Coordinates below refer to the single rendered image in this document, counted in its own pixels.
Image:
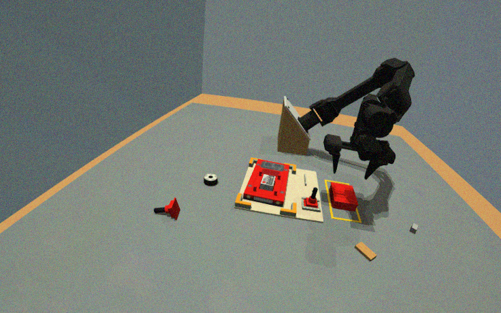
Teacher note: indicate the black toy tyre with white hub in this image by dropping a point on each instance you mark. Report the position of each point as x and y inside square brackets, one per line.
[210, 179]

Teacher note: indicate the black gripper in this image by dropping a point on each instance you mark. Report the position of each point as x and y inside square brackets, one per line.
[333, 145]

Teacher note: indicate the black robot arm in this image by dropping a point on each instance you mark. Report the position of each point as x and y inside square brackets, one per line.
[394, 78]

